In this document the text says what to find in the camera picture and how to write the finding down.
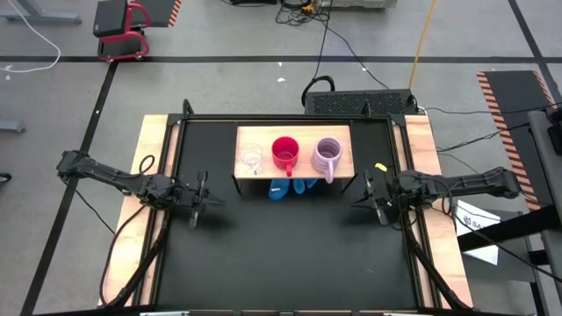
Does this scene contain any wooden shelf with black legs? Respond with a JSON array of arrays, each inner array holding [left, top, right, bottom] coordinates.
[[231, 125, 359, 197]]

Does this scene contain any white cable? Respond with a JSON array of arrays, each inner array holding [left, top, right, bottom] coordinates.
[[0, 0, 61, 74]]

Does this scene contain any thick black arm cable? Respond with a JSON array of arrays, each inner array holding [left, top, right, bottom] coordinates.
[[98, 204, 150, 307]]

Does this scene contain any red mug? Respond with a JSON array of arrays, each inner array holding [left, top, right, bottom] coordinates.
[[270, 135, 301, 178]]

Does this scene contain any black table frame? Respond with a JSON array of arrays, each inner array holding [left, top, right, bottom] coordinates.
[[97, 98, 474, 316]]

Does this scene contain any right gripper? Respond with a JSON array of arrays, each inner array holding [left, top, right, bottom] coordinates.
[[350, 169, 399, 226]]

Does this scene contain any small clear glass mug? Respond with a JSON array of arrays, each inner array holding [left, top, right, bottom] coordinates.
[[238, 141, 265, 176]]

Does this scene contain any wooden table side board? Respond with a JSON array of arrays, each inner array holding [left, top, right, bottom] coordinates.
[[97, 114, 182, 308], [392, 114, 475, 309]]

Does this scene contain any grey and black furniture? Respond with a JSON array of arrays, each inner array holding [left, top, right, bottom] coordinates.
[[456, 106, 562, 316]]

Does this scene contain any black cable bundle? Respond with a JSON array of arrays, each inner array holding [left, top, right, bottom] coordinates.
[[274, 0, 331, 27]]

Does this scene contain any black computer case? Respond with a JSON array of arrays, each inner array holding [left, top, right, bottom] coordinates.
[[303, 89, 419, 117]]

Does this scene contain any yellow cable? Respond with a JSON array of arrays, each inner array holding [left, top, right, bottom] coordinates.
[[407, 0, 437, 90]]

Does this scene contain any red and black stool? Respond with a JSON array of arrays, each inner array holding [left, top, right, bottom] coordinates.
[[92, 0, 153, 63]]

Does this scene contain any thin black floor cable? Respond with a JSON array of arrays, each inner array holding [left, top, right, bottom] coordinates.
[[421, 101, 562, 117], [435, 122, 530, 154]]

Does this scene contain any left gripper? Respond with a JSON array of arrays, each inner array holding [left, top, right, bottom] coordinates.
[[173, 170, 226, 230]]

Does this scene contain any white paper sign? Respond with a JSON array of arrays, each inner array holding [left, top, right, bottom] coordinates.
[[451, 199, 502, 267]]

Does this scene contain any grey table leg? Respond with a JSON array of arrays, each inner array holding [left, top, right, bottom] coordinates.
[[0, 0, 83, 25]]

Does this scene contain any black computer cable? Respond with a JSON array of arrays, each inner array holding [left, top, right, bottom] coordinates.
[[299, 17, 337, 108]]

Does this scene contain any large orange-striped black ramp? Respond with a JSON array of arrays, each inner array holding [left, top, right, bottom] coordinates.
[[476, 70, 559, 212]]

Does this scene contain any small orange-striped black ramp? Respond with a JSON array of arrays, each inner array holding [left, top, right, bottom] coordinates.
[[140, 0, 183, 29]]

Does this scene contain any blue cloth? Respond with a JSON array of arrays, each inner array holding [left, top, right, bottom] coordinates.
[[268, 177, 320, 202]]

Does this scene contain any large lilac ribbed mug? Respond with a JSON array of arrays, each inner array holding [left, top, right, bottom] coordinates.
[[310, 136, 343, 185]]

